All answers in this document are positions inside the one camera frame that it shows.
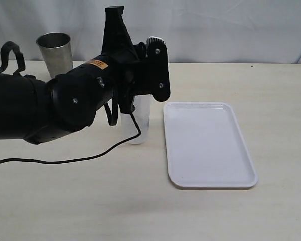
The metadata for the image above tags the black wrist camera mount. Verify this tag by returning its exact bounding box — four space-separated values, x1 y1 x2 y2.
101 6 139 63

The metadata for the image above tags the stainless steel tumbler cup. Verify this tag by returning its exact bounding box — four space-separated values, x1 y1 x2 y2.
36 32 73 78

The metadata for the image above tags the white rectangular plastic tray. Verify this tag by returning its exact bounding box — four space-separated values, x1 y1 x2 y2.
163 102 258 190

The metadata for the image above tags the tall clear plastic container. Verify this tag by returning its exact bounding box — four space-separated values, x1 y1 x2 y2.
120 95 151 145

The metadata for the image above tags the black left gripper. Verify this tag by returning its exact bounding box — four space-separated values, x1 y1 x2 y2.
118 36 171 114

